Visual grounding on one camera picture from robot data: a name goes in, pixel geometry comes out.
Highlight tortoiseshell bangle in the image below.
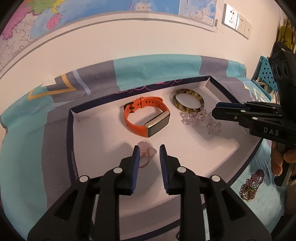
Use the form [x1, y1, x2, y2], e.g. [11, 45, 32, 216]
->
[173, 88, 205, 113]

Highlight pink heart hair tie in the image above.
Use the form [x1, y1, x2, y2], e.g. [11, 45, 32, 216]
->
[136, 141, 158, 169]

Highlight purple beaded bracelet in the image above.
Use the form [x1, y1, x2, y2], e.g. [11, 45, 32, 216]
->
[239, 169, 265, 202]

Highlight green gold chain ring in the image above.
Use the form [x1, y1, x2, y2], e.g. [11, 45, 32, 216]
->
[240, 187, 258, 202]

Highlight right human hand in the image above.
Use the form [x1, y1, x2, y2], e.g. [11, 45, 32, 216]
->
[271, 142, 296, 176]

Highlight yellow hanging clothes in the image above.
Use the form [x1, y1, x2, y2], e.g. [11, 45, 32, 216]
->
[276, 19, 295, 53]

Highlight white wall socket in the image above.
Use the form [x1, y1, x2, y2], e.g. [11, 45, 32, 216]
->
[222, 4, 238, 30]

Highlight clear crystal bead bracelet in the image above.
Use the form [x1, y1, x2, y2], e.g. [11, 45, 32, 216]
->
[179, 109, 221, 135]

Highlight orange smart band watch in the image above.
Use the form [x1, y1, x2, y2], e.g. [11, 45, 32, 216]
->
[123, 96, 171, 138]

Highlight teal grey bed sheet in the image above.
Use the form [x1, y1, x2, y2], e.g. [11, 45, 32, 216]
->
[1, 54, 285, 239]

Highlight colourful wall map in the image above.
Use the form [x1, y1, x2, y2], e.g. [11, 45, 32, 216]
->
[1, 0, 218, 68]

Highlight navy shallow cardboard box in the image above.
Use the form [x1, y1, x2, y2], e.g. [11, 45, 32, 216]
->
[67, 76, 261, 240]

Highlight blue perforated plastic basket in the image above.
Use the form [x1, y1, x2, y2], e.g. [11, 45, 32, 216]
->
[252, 56, 280, 104]

